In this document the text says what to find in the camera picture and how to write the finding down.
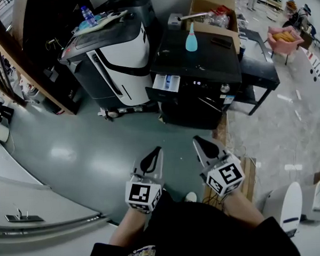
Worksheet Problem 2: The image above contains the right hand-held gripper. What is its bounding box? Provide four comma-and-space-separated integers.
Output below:
192, 133, 246, 199

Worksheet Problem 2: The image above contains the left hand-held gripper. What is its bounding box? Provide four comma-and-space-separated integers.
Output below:
123, 146, 168, 216

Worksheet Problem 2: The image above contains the person's left forearm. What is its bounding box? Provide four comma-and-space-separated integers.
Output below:
107, 205, 150, 249

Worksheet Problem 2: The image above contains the person's right forearm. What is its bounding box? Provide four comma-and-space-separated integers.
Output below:
221, 187, 267, 231

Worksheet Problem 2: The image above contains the person's white shoe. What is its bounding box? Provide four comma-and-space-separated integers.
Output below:
184, 191, 198, 203

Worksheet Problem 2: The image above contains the person's black clothing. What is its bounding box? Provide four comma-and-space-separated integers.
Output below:
81, 183, 301, 256

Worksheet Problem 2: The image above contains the black washing machine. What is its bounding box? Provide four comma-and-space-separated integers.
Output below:
142, 26, 246, 134

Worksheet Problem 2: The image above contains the white rounded device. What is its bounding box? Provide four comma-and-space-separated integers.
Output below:
261, 181, 305, 240

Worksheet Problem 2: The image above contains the black metal table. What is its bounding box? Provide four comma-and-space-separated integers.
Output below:
237, 27, 282, 117

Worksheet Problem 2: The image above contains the white and black cleaning machine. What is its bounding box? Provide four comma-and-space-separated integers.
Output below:
54, 0, 161, 122

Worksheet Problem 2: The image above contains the black flat remote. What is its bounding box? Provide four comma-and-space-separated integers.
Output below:
210, 36, 233, 49

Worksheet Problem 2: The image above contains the teal spray bottle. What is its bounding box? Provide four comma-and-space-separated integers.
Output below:
184, 22, 200, 53

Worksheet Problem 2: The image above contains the white toilet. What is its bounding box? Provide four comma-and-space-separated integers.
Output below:
299, 180, 320, 223

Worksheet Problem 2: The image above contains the pink chair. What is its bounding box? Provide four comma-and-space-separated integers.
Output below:
266, 24, 307, 67

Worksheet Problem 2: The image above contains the white sign board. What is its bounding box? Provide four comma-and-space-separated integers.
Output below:
300, 46, 320, 105

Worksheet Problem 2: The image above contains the small grey box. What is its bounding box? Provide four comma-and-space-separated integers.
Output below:
167, 12, 184, 32

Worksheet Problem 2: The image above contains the clear plastic bottles bundle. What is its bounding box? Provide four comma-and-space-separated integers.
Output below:
206, 5, 231, 30

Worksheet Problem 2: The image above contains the white counter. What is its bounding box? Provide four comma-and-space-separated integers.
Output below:
0, 131, 122, 256

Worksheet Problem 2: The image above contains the metal tube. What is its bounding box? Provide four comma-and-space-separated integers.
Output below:
177, 11, 210, 22

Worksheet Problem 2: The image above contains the white flat board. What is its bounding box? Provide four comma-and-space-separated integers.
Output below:
70, 9, 130, 37

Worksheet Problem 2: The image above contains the teal cloth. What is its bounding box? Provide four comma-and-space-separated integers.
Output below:
77, 14, 100, 30

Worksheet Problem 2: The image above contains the clear plastic water bottle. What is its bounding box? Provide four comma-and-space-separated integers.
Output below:
80, 4, 98, 27

